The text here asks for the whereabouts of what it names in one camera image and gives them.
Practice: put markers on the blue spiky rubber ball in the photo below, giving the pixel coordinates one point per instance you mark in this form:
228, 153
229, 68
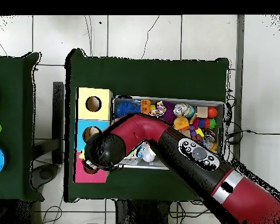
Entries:
124, 108

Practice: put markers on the grey floor stand base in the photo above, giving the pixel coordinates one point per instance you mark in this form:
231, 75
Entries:
45, 173

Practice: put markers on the colourful drink can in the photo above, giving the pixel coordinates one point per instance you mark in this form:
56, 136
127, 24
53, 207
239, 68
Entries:
183, 109

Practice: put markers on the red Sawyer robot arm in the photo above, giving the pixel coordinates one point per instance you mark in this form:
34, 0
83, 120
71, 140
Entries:
140, 130

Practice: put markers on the red-orange ball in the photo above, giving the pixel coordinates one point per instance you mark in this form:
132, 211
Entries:
212, 112

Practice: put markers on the yellow plush duck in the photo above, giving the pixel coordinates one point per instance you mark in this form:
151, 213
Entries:
82, 155

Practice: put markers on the plain wooden cube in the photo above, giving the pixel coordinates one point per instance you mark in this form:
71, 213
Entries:
202, 112

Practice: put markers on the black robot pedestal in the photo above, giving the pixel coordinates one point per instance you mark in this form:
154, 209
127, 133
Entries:
140, 213

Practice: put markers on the shallow clear mesh bin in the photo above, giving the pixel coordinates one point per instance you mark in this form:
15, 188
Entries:
221, 121

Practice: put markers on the black upright panel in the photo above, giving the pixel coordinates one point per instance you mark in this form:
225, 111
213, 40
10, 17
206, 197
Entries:
58, 116

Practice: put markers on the wooden box with three holes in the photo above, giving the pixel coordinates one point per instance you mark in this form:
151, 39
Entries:
102, 114

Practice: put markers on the purple spiky ball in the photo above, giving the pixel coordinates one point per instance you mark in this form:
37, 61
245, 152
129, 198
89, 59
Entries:
169, 112

